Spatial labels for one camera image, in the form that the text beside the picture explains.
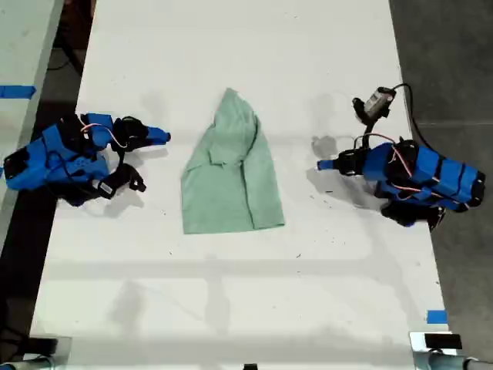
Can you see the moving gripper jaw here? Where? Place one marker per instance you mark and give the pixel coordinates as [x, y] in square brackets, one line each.
[334, 167]
[150, 141]

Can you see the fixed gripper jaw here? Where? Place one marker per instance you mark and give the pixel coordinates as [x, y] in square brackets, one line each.
[333, 162]
[152, 132]

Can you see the pale green T-shirt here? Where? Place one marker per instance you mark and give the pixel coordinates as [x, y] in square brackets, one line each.
[231, 181]

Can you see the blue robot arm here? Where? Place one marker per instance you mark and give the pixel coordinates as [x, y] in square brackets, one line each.
[61, 162]
[439, 173]

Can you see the long blue tape strip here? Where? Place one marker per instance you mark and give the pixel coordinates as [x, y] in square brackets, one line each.
[17, 91]

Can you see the pale side table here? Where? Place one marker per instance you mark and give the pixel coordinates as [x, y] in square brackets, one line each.
[23, 46]

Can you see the short blue tape strip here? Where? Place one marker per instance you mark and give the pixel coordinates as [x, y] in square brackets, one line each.
[436, 317]

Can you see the small black box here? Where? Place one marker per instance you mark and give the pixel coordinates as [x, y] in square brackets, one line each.
[443, 341]

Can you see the small black clip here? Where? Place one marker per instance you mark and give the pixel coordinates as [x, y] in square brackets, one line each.
[250, 367]

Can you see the grey metal pipe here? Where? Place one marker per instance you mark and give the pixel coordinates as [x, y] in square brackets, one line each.
[447, 361]

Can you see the black table clamp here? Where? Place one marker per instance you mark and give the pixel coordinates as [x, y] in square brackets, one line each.
[42, 345]

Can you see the black camera stalk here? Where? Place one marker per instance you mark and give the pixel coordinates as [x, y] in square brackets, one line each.
[129, 177]
[369, 125]

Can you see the black camera box with label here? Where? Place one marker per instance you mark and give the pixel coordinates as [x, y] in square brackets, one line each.
[104, 189]

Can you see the grey and black camera box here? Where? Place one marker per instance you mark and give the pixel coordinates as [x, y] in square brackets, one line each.
[379, 101]

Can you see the metal table bracket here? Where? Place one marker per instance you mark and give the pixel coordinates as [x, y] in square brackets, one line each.
[416, 347]
[64, 348]

